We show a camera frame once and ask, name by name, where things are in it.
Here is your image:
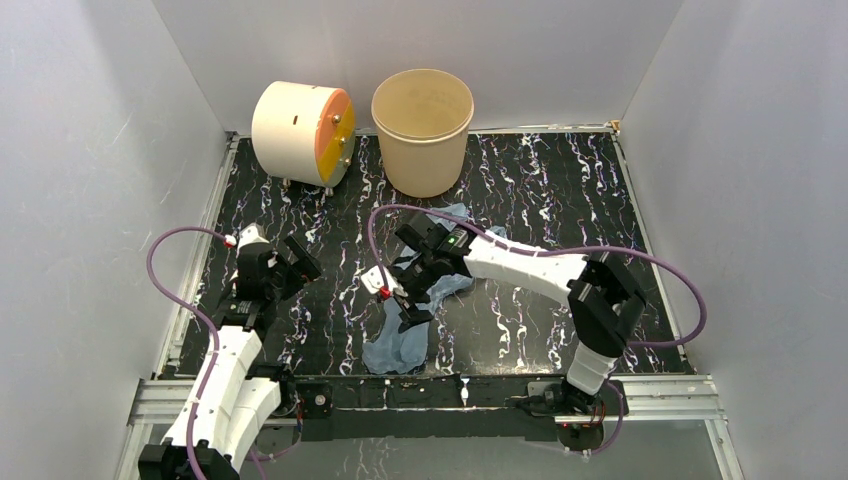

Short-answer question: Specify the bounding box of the translucent blue plastic trash bag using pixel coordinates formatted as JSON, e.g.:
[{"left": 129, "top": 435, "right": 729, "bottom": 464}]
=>
[{"left": 361, "top": 203, "right": 476, "bottom": 375}]

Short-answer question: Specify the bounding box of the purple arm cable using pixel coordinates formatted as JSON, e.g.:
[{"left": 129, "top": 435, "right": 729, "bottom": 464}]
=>
[
  {"left": 146, "top": 227, "right": 306, "bottom": 480},
  {"left": 366, "top": 203, "right": 709, "bottom": 350}
]

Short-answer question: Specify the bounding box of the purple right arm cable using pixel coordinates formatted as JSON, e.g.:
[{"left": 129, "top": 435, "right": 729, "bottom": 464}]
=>
[{"left": 366, "top": 203, "right": 709, "bottom": 350}]

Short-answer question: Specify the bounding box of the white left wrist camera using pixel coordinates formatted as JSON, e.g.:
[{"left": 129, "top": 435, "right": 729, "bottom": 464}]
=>
[{"left": 224, "top": 223, "right": 268, "bottom": 251}]

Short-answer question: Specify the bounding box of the white cylinder with orange face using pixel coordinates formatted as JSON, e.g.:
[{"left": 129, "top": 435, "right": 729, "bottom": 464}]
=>
[{"left": 251, "top": 81, "right": 356, "bottom": 189}]

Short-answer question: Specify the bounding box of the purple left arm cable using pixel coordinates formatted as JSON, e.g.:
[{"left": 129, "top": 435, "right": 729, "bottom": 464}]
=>
[{"left": 146, "top": 227, "right": 306, "bottom": 480}]

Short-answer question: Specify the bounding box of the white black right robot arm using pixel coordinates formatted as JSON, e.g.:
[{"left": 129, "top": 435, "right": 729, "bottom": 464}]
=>
[{"left": 379, "top": 213, "right": 647, "bottom": 416}]

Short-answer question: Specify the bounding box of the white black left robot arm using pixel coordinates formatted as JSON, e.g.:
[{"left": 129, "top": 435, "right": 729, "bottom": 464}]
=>
[{"left": 137, "top": 223, "right": 321, "bottom": 479}]

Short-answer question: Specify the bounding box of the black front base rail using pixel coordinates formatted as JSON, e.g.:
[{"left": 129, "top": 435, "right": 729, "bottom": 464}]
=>
[{"left": 266, "top": 374, "right": 630, "bottom": 453}]

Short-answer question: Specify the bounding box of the beige round trash bin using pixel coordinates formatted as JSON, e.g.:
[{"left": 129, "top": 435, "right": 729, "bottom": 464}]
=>
[{"left": 371, "top": 69, "right": 474, "bottom": 198}]

